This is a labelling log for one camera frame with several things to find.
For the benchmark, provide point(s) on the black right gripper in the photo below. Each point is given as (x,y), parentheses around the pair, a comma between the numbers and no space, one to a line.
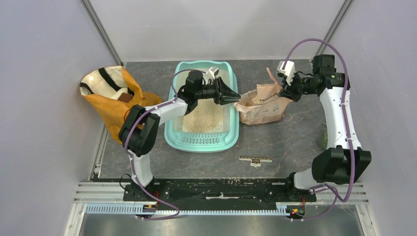
(288,91)

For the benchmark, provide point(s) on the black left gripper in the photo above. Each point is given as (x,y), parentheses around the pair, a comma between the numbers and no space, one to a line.
(222,91)

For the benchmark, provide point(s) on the pink cat litter bag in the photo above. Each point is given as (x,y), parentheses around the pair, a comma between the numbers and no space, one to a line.
(263,104)

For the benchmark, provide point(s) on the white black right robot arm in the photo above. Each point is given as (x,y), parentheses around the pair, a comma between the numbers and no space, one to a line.
(344,159)

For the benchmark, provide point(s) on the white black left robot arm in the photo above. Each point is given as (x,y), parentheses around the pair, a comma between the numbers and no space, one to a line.
(139,130)

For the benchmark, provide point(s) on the tan litter pile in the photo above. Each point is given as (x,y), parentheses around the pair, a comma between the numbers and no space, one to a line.
(207,117)

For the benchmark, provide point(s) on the teal plastic litter box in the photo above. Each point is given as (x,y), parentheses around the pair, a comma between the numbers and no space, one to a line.
(204,142)

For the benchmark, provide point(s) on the green netted melon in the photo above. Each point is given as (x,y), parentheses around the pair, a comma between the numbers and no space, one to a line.
(323,140)

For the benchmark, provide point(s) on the orange Trader Joe's bag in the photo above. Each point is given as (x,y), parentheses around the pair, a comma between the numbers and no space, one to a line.
(112,91)

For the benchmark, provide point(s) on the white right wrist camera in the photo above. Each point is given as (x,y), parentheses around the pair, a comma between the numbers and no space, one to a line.
(286,70)

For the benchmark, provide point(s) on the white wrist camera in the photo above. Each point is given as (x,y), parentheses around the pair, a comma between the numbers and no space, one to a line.
(212,72)
(286,70)

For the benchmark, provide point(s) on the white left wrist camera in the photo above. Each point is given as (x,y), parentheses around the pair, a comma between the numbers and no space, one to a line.
(212,72)

